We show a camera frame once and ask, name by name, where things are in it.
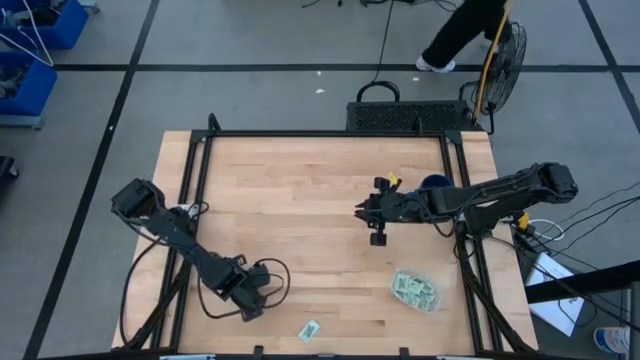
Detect grey shelf base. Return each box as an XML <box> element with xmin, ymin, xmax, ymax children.
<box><xmin>0</xmin><ymin>114</ymin><xmax>44</xmax><ymax>130</ymax></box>

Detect dark blue mug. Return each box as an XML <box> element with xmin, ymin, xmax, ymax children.
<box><xmin>419</xmin><ymin>173</ymin><xmax>455</xmax><ymax>194</ymax></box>

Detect clear plastic bag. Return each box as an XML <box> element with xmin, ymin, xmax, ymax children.
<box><xmin>389</xmin><ymin>268</ymin><xmax>442</xmax><ymax>315</ymax></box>

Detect white coiled cable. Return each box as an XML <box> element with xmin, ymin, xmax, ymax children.
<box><xmin>528</xmin><ymin>218</ymin><xmax>566</xmax><ymax>242</ymax></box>

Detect black perforated computer case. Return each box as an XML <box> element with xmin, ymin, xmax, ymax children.
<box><xmin>345</xmin><ymin>99</ymin><xmax>477</xmax><ymax>134</ymax></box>

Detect black floor fan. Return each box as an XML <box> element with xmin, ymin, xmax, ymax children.
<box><xmin>459</xmin><ymin>21</ymin><xmax>529</xmax><ymax>136</ymax></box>

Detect black object at floor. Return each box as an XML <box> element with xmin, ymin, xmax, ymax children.
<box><xmin>0</xmin><ymin>155</ymin><xmax>20</xmax><ymax>181</ymax></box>

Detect grey metal post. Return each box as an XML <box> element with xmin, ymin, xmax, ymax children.
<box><xmin>627</xmin><ymin>279</ymin><xmax>640</xmax><ymax>360</ymax></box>

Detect person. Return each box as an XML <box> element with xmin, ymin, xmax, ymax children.
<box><xmin>414</xmin><ymin>0</ymin><xmax>509</xmax><ymax>75</ymax></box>

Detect black beam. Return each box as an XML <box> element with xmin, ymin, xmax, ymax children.
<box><xmin>524</xmin><ymin>259</ymin><xmax>640</xmax><ymax>304</ymax></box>

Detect white paper booklet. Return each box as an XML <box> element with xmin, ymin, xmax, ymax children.
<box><xmin>524</xmin><ymin>251</ymin><xmax>586</xmax><ymax>337</ymax></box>

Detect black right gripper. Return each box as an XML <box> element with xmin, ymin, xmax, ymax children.
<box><xmin>353</xmin><ymin>188</ymin><xmax>432</xmax><ymax>225</ymax></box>

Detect blue storage bin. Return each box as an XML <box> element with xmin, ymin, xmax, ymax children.
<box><xmin>0</xmin><ymin>52</ymin><xmax>58</xmax><ymax>119</ymax></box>
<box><xmin>0</xmin><ymin>0</ymin><xmax>89</xmax><ymax>51</ymax></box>

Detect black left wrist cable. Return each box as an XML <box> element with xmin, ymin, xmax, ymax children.
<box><xmin>196</xmin><ymin>257</ymin><xmax>292</xmax><ymax>320</ymax></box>

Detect black looped floor cable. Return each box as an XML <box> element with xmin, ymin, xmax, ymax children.
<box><xmin>355</xmin><ymin>0</ymin><xmax>401</xmax><ymax>104</ymax></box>

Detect black left base cable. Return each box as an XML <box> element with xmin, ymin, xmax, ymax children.
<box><xmin>118</xmin><ymin>237</ymin><xmax>166</xmax><ymax>347</ymax></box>

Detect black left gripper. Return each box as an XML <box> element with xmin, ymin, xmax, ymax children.
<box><xmin>218</xmin><ymin>252</ymin><xmax>272</xmax><ymax>309</ymax></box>

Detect thin white cable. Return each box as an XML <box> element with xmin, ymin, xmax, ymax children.
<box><xmin>0</xmin><ymin>0</ymin><xmax>55</xmax><ymax>69</ymax></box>

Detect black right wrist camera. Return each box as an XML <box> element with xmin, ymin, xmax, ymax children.
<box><xmin>368</xmin><ymin>222</ymin><xmax>389</xmax><ymax>248</ymax></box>

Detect black tangled floor cables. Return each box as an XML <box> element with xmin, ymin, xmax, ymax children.
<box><xmin>359</xmin><ymin>0</ymin><xmax>459</xmax><ymax>13</ymax></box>

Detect black power cable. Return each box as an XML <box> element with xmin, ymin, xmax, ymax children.
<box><xmin>549</xmin><ymin>181</ymin><xmax>640</xmax><ymax>227</ymax></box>

